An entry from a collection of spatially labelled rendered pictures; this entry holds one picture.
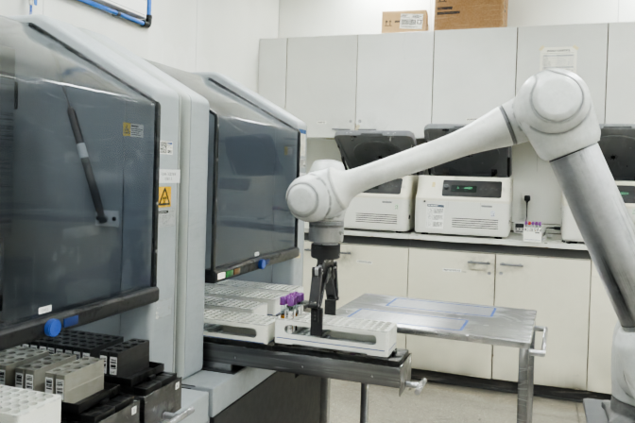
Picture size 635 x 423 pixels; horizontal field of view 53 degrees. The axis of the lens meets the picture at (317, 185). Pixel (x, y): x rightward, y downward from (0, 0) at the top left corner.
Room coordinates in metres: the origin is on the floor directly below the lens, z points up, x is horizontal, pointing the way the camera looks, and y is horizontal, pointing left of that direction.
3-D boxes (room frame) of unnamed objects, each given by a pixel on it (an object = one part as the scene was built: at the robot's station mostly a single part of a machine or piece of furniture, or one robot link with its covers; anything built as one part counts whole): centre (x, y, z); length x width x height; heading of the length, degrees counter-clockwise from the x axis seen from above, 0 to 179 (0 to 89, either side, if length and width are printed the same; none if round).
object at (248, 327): (1.70, 0.24, 0.83); 0.30 x 0.10 x 0.06; 71
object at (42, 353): (1.23, 0.56, 0.85); 0.12 x 0.02 x 0.06; 161
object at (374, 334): (1.60, -0.06, 0.85); 0.30 x 0.10 x 0.06; 71
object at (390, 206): (4.23, -0.40, 1.22); 0.62 x 0.56 x 0.64; 159
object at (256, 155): (2.00, 0.40, 1.28); 0.61 x 0.51 x 0.63; 161
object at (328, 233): (1.61, -0.03, 1.11); 0.09 x 0.09 x 0.06
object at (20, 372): (1.21, 0.52, 0.85); 0.12 x 0.02 x 0.06; 160
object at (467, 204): (4.04, -0.95, 1.24); 0.62 x 0.56 x 0.69; 161
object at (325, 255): (1.61, -0.03, 1.03); 0.08 x 0.07 x 0.09; 161
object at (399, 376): (1.64, 0.07, 0.78); 0.73 x 0.14 x 0.09; 71
